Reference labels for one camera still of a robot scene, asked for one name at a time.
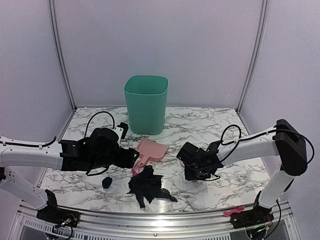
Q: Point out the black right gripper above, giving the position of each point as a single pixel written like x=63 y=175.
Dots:
x=189 y=177

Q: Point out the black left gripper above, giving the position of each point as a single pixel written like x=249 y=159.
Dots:
x=127 y=160

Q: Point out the pink plastic dustpan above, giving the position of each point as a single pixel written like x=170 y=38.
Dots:
x=149 y=152

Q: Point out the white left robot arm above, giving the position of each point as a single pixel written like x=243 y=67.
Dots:
x=64 y=155

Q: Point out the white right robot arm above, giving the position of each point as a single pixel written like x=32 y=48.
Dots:
x=281 y=140

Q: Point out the small dark blue scrap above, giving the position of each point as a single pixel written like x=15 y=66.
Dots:
x=106 y=182

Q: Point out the magenta paper scrap on table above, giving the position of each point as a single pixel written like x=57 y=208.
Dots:
x=135 y=171

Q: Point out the green plastic waste bin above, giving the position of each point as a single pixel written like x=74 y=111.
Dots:
x=146 y=100

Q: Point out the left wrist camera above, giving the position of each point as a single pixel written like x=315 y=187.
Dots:
x=121 y=130

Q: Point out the magenta scrap on rail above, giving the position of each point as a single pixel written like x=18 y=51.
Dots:
x=237 y=210

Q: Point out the aluminium front rail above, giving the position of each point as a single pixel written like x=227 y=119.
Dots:
x=104 y=225

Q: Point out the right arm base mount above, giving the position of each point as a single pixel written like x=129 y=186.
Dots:
x=256 y=216

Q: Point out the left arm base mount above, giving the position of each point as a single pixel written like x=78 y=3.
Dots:
x=56 y=215

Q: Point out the left frame post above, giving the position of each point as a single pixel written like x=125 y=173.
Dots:
x=59 y=53

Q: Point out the frame post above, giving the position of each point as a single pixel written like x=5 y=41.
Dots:
x=255 y=54
x=59 y=53

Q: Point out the right frame post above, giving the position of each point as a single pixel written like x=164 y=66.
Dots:
x=255 y=54

